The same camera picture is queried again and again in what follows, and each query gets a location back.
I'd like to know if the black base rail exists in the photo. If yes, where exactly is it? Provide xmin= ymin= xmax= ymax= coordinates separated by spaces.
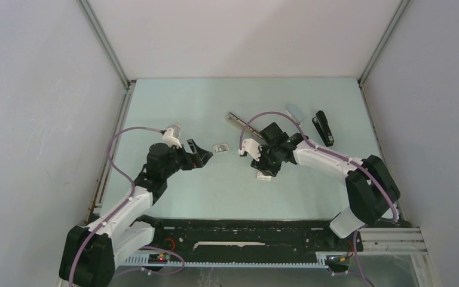
xmin=135 ymin=215 xmax=363 ymax=264

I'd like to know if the light blue stapler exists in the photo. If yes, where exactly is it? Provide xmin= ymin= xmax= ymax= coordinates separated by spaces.
xmin=286 ymin=104 xmax=305 ymax=125

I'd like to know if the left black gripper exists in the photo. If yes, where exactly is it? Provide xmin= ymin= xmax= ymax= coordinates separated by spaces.
xmin=161 ymin=139 xmax=212 ymax=179

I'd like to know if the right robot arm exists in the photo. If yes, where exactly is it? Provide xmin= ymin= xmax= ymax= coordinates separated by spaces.
xmin=251 ymin=123 xmax=400 ymax=250

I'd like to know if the beige black long stapler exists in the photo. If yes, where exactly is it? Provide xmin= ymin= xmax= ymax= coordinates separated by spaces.
xmin=225 ymin=112 xmax=263 ymax=140

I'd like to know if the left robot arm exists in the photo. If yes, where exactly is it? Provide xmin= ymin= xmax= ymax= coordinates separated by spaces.
xmin=59 ymin=139 xmax=213 ymax=286

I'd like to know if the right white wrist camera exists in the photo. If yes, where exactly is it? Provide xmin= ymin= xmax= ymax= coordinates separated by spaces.
xmin=238 ymin=138 xmax=261 ymax=161

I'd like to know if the white staple box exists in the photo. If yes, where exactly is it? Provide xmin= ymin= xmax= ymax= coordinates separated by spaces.
xmin=256 ymin=172 xmax=273 ymax=181

